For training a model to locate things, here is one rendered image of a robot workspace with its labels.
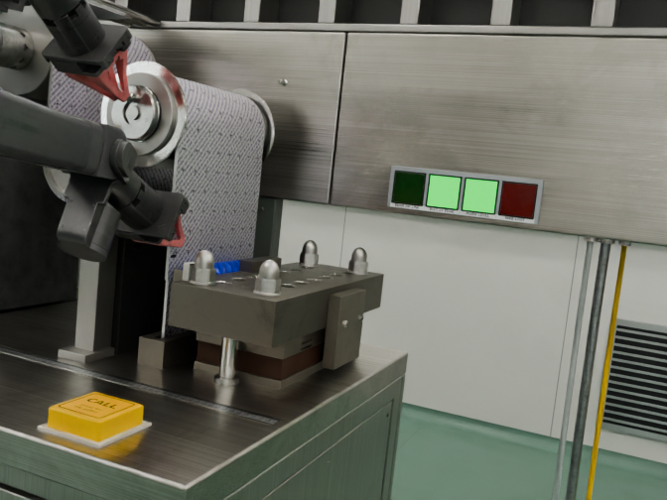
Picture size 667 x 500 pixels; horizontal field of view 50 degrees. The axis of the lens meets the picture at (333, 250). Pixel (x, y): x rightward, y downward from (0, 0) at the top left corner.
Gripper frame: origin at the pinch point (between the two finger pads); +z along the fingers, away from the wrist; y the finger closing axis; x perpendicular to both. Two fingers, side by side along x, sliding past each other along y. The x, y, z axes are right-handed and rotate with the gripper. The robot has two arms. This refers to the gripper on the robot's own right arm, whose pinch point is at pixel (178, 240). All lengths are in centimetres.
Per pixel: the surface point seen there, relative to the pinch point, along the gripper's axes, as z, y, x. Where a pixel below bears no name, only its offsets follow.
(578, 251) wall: 238, 35, 114
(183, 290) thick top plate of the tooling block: -2.8, 6.0, -7.8
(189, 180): -3.1, 0.2, 8.2
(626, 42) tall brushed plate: 10, 54, 46
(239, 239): 14.9, 0.3, 7.4
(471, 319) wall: 257, -10, 78
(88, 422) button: -18.4, 12.1, -27.6
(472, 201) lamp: 21.4, 34.9, 22.7
